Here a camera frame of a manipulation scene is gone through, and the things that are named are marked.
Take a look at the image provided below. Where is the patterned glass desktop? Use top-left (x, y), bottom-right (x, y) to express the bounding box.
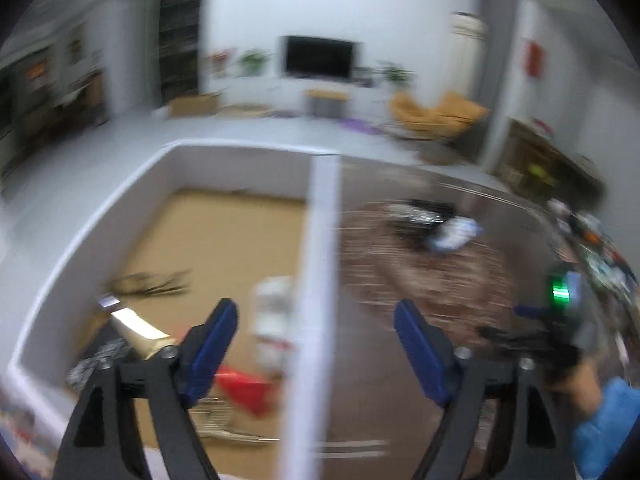
top-left (310, 155), bottom-right (640, 480)

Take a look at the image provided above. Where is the grey curtain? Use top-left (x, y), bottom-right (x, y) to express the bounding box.
top-left (480, 0), bottom-right (521, 161)

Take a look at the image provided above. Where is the red wall decoration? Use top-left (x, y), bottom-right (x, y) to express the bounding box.
top-left (524, 37), bottom-right (546, 78)

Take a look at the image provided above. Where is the brown cardboard box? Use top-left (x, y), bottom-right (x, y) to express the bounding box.
top-left (167, 92), bottom-right (221, 118)

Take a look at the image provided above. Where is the black cardboard box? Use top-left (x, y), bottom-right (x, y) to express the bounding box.
top-left (65, 322), bottom-right (133, 391)

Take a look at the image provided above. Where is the large leafy potted plant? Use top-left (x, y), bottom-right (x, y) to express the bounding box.
top-left (377, 61), bottom-right (416, 88)

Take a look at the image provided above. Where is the person's right forearm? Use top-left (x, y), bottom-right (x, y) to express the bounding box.
top-left (545, 360), bottom-right (640, 480)

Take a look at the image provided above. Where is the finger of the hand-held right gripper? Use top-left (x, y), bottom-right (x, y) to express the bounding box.
top-left (475, 325), bottom-right (551, 357)
top-left (512, 304), bottom-right (551, 322)

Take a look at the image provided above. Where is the purple floor mat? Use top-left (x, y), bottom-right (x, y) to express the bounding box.
top-left (337, 117), bottom-right (383, 136)

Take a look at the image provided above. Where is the dark glass display cabinet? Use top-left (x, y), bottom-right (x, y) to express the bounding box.
top-left (159, 0), bottom-right (206, 98)

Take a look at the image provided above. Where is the white standing air conditioner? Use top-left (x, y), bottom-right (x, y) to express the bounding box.
top-left (450, 11), bottom-right (488, 106)

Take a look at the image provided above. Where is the white storage box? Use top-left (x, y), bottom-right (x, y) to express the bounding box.
top-left (10, 141), bottom-right (343, 480)

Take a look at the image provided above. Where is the dark twig-like item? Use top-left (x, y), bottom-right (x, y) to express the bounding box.
top-left (107, 270), bottom-right (193, 298)

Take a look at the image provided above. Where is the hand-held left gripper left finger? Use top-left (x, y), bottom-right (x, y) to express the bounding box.
top-left (52, 297), bottom-right (238, 480)

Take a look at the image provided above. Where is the red packet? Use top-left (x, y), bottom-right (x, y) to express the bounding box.
top-left (215, 365), bottom-right (278, 418)

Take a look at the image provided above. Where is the pink flower bouquet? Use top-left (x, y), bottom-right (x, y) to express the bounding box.
top-left (207, 49), bottom-right (236, 78)

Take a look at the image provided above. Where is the orange lounge chair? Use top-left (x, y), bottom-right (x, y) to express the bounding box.
top-left (435, 91), bottom-right (488, 136)
top-left (390, 92), bottom-right (451, 141)

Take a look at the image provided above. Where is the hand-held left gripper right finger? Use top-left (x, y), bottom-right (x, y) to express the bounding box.
top-left (393, 299), bottom-right (576, 480)

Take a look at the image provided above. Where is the blue white toothpaste box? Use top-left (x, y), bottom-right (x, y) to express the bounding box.
top-left (425, 215), bottom-right (485, 253)

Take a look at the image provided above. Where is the green potted plant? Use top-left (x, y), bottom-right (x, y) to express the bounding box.
top-left (239, 49), bottom-right (271, 77)

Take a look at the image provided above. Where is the wooden bench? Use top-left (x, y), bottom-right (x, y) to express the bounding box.
top-left (304, 89), bottom-right (350, 118)

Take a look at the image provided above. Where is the flat screen television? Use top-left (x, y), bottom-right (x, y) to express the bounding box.
top-left (280, 35), bottom-right (358, 81)

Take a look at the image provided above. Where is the pile of assorted packets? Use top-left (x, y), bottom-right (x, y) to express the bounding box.
top-left (545, 197), bottom-right (640, 311)

